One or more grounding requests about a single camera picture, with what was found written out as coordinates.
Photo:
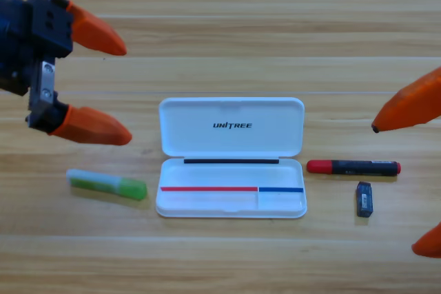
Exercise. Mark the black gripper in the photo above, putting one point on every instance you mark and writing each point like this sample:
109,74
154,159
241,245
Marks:
44,32

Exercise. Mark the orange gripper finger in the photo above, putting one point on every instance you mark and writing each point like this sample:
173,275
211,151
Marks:
430,244
413,106

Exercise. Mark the black eraser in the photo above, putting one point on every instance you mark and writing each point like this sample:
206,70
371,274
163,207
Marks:
364,199

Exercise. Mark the black marker with red cap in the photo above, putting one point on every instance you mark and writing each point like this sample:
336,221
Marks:
355,167

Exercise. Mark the white Unitree pencil case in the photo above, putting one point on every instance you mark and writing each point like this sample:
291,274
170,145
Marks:
231,170

